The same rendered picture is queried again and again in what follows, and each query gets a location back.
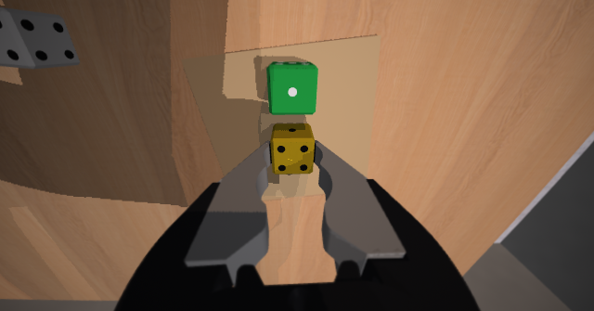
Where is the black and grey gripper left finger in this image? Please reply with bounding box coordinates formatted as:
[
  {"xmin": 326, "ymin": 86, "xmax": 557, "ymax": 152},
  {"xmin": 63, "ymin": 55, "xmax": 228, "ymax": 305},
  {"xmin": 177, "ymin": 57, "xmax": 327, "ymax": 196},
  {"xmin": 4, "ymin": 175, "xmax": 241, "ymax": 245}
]
[{"xmin": 114, "ymin": 141, "xmax": 272, "ymax": 311}]

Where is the grey die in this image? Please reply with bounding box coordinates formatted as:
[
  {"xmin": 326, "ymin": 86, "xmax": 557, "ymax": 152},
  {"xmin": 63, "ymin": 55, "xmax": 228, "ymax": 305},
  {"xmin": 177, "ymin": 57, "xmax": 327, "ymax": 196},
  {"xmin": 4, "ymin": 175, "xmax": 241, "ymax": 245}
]
[{"xmin": 0, "ymin": 7, "xmax": 80, "ymax": 69}]

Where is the green die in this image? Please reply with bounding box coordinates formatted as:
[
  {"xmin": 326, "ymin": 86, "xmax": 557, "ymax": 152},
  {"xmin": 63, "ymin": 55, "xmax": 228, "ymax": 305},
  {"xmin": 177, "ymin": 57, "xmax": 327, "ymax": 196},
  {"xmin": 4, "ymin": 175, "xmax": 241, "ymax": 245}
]
[{"xmin": 266, "ymin": 61, "xmax": 318, "ymax": 115}]

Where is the tan flat mat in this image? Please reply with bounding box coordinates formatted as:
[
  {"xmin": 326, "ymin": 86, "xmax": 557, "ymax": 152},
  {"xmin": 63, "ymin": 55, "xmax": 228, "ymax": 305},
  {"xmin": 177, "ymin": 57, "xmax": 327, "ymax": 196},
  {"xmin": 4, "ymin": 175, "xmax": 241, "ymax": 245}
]
[{"xmin": 181, "ymin": 35, "xmax": 381, "ymax": 201}]

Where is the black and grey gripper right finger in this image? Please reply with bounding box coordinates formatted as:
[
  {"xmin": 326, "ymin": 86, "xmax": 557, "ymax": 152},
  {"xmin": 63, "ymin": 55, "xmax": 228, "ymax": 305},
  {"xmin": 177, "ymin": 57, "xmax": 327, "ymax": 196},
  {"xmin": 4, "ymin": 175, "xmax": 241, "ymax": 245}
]
[{"xmin": 314, "ymin": 140, "xmax": 481, "ymax": 311}]

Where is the yellow die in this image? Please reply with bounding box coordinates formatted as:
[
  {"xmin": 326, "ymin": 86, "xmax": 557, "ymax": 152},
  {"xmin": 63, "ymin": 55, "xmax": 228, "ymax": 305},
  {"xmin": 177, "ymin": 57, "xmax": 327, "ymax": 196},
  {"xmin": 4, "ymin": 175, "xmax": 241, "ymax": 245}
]
[{"xmin": 270, "ymin": 123, "xmax": 315, "ymax": 175}]

